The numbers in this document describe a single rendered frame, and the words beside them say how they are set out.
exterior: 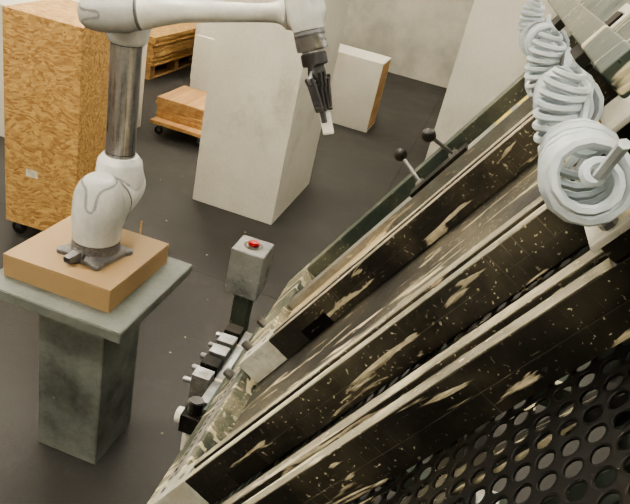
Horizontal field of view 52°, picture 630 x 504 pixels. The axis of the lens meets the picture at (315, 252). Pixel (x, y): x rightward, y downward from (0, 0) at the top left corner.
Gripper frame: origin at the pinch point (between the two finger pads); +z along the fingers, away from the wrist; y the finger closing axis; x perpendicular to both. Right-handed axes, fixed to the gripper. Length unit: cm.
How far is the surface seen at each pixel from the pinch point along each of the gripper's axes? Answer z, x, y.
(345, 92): 15, 193, 455
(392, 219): 28.2, -19.4, -10.4
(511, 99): 3, -50, 17
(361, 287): 34, -24, -47
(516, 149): 7, -61, -44
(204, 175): 39, 190, 186
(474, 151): 12.5, -43.9, -8.0
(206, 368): 61, 35, -39
